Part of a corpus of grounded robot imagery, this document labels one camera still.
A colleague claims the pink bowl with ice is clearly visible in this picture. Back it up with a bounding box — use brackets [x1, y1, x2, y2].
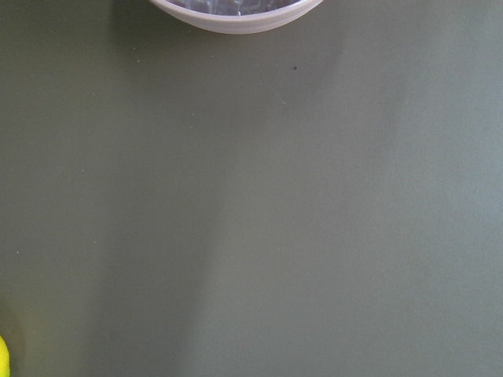
[153, 1, 321, 35]

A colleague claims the far yellow lemon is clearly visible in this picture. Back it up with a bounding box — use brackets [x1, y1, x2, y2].
[0, 336, 10, 377]

